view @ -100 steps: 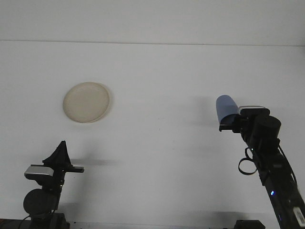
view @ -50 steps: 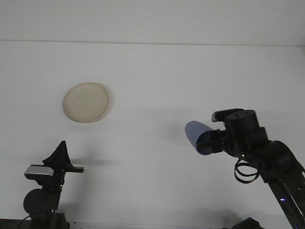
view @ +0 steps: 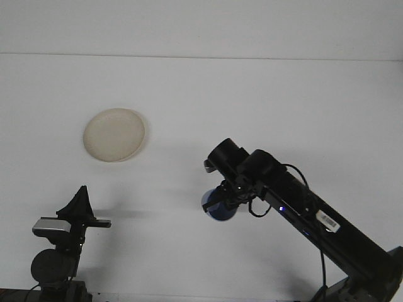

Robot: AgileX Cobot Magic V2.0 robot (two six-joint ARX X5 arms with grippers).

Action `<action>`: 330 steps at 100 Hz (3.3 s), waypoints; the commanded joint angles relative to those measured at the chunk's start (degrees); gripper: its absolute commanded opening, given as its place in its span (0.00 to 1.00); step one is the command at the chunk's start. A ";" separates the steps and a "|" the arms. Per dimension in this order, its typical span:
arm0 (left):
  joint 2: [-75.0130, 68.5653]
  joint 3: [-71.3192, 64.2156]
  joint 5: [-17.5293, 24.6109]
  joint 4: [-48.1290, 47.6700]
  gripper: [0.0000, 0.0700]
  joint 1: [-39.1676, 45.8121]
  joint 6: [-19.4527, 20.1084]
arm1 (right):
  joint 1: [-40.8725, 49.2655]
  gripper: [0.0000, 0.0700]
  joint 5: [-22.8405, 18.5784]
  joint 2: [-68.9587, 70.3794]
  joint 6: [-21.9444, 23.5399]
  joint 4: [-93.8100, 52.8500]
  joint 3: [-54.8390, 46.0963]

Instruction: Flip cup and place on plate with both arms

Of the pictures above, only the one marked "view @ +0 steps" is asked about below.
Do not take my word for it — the pale round plate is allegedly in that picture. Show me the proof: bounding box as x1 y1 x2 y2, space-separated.
82 108 146 163

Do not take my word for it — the pale blue cup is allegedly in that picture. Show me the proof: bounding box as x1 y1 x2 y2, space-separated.
201 187 236 222

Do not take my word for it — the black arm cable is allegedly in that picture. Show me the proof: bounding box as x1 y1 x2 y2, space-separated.
247 162 328 302

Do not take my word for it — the dark brown base board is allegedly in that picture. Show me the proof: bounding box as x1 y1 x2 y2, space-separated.
0 288 42 302

